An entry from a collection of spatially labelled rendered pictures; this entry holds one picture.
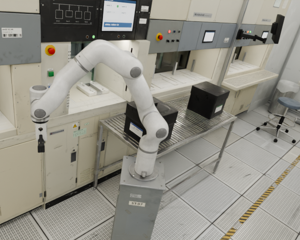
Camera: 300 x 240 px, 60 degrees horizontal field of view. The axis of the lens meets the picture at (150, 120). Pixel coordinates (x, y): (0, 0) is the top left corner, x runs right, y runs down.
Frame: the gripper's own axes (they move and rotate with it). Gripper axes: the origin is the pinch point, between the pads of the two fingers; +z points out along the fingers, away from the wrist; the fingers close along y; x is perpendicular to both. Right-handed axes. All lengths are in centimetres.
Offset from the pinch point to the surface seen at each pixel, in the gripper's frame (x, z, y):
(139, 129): -66, 13, 33
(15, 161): 17, 40, 40
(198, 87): -141, 0, 81
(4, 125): 22, 16, 48
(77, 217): -26, 101, 36
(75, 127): -24, 27, 60
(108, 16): -44, -56, 69
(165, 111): -85, 0, 34
